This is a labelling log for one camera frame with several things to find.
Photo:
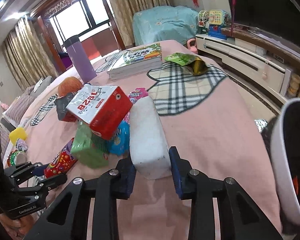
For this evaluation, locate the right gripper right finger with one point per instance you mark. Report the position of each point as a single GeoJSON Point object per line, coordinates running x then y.
{"type": "Point", "coordinates": [239, 216]}

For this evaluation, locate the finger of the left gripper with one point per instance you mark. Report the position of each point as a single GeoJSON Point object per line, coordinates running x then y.
{"type": "Point", "coordinates": [53, 181]}
{"type": "Point", "coordinates": [39, 169]}

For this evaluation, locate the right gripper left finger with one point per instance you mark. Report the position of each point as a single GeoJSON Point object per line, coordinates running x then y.
{"type": "Point", "coordinates": [67, 216]}

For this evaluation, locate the green milk carton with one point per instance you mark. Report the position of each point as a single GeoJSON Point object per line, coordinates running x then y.
{"type": "Point", "coordinates": [88, 148]}

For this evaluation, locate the blue candy blister pack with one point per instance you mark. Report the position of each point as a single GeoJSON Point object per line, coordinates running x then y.
{"type": "Point", "coordinates": [119, 143]}

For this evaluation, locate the red white carton box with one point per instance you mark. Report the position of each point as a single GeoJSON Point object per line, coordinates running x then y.
{"type": "Point", "coordinates": [102, 108]}

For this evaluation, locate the pink candy blister pack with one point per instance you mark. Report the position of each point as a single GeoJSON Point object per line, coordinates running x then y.
{"type": "Point", "coordinates": [137, 94]}

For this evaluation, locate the red snack bag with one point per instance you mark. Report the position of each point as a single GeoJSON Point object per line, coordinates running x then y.
{"type": "Point", "coordinates": [61, 104]}

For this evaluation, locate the white rimmed trash bin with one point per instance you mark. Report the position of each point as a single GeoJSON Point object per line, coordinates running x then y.
{"type": "Point", "coordinates": [281, 136]}

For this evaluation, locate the person's left hand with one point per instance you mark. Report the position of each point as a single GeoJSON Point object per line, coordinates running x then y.
{"type": "Point", "coordinates": [18, 228]}

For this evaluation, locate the tape roll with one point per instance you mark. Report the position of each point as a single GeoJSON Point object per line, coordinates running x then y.
{"type": "Point", "coordinates": [16, 158]}

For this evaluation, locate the red colourful candy bag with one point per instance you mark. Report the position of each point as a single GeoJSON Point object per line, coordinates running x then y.
{"type": "Point", "coordinates": [62, 163]}

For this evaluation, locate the yellow sponge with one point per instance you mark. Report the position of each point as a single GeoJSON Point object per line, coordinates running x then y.
{"type": "Point", "coordinates": [18, 133]}

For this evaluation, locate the orange apple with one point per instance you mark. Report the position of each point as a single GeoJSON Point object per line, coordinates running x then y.
{"type": "Point", "coordinates": [69, 85]}

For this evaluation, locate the pink blanket with plaid patches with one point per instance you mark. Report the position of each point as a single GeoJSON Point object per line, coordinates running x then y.
{"type": "Point", "coordinates": [218, 137]}

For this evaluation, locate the beige left curtain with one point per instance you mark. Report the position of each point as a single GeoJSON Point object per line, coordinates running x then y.
{"type": "Point", "coordinates": [25, 56]}

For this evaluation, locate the purple thermos bottle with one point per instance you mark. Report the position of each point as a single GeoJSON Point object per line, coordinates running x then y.
{"type": "Point", "coordinates": [80, 59]}

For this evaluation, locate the stack of children's books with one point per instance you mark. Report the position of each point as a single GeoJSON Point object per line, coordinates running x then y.
{"type": "Point", "coordinates": [136, 61]}

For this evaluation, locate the white tv cabinet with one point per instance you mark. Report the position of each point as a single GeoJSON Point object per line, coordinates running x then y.
{"type": "Point", "coordinates": [263, 69]}

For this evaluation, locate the green gold snack wrapper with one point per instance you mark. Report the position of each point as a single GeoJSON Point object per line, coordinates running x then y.
{"type": "Point", "coordinates": [194, 64]}

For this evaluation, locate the pink kettlebell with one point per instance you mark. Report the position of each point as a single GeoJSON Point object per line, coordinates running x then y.
{"type": "Point", "coordinates": [192, 45]}

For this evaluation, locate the colourful toy cash register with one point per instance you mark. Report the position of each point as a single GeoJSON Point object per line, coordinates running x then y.
{"type": "Point", "coordinates": [211, 22]}

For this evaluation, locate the teal covered furniture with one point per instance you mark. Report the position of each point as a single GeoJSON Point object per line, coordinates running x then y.
{"type": "Point", "coordinates": [165, 23]}

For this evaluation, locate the black television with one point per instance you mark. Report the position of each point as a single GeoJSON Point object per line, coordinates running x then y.
{"type": "Point", "coordinates": [278, 17]}

